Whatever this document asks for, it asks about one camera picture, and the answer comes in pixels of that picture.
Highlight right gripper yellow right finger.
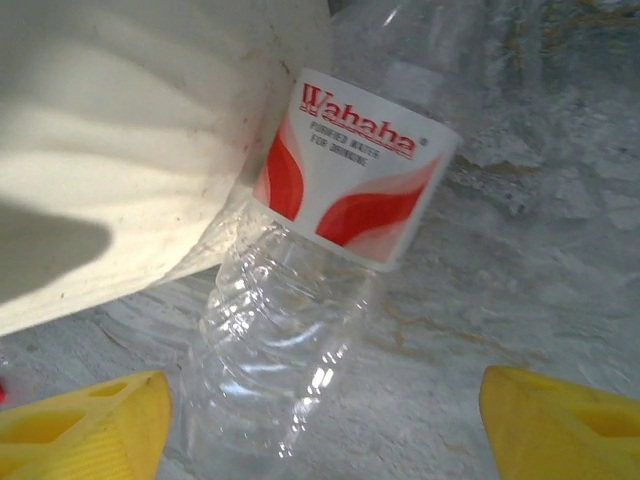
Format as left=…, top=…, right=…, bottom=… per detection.
left=478, top=365, right=640, bottom=480

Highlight Wahaha clear water bottle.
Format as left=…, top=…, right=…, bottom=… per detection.
left=182, top=0, right=464, bottom=459

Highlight white ribbed plastic bin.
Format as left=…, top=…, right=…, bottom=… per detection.
left=0, top=0, right=334, bottom=337

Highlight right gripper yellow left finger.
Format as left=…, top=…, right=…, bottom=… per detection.
left=0, top=370, right=173, bottom=480

